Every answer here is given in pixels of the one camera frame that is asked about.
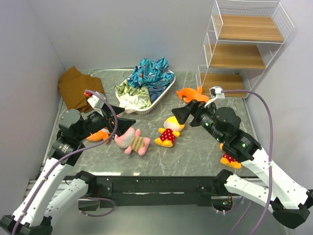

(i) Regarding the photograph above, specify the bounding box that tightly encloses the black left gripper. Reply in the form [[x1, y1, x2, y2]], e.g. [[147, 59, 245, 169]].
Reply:
[[76, 102, 135, 141]]

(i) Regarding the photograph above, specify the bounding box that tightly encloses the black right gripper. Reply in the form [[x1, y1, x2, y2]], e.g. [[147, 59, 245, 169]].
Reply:
[[172, 98, 225, 142]]

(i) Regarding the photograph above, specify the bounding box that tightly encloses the yellow plush red dotted dress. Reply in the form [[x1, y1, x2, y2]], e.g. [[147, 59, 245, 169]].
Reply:
[[155, 116, 185, 147]]

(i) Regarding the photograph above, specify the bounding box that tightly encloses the pink pig plush striped shirt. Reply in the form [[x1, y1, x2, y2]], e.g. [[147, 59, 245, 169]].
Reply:
[[114, 127, 151, 156]]

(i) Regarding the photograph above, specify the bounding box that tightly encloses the orange fox plush toy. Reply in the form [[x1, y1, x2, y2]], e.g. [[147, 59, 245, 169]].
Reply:
[[87, 128, 110, 142]]

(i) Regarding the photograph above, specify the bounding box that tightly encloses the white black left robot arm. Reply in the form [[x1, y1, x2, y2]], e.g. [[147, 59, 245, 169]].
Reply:
[[0, 105, 136, 235]]

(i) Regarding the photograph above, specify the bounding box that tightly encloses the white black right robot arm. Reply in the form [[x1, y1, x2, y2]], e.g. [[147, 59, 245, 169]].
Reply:
[[172, 100, 313, 229]]

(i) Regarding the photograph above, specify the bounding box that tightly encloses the orange whale plush toy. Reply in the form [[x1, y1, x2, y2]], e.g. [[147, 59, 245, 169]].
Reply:
[[176, 86, 209, 103]]

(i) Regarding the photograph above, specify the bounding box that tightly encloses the white plastic laundry basket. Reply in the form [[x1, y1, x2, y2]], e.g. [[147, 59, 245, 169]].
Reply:
[[114, 69, 177, 116]]

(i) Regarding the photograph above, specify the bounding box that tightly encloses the green white patterned cloth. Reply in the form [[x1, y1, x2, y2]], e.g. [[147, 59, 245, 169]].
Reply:
[[114, 80, 152, 114]]

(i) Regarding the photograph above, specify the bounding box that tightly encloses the blue patterned cloth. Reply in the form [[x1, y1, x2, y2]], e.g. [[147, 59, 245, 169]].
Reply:
[[127, 57, 174, 93]]

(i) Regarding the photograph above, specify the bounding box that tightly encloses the brown folded cloth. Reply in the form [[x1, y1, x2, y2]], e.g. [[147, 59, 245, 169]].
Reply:
[[58, 66, 105, 113]]

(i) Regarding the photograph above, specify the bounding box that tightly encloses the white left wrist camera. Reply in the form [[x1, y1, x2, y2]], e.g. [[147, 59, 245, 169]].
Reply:
[[84, 91, 104, 117]]

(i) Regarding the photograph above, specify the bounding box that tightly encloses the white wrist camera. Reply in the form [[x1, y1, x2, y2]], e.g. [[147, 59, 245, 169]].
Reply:
[[84, 91, 104, 117], [205, 86, 225, 107]]

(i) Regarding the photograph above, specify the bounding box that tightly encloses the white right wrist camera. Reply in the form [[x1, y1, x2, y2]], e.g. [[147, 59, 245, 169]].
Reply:
[[205, 86, 225, 107]]

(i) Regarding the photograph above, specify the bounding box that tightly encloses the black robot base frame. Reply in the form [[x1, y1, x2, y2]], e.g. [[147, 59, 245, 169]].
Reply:
[[78, 176, 239, 211]]

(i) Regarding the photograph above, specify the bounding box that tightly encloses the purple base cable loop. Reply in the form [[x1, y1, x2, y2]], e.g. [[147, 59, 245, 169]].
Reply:
[[78, 197, 116, 218]]

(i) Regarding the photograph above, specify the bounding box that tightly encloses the white wire wooden shelf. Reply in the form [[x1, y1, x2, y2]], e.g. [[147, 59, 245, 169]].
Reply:
[[196, 0, 295, 98]]

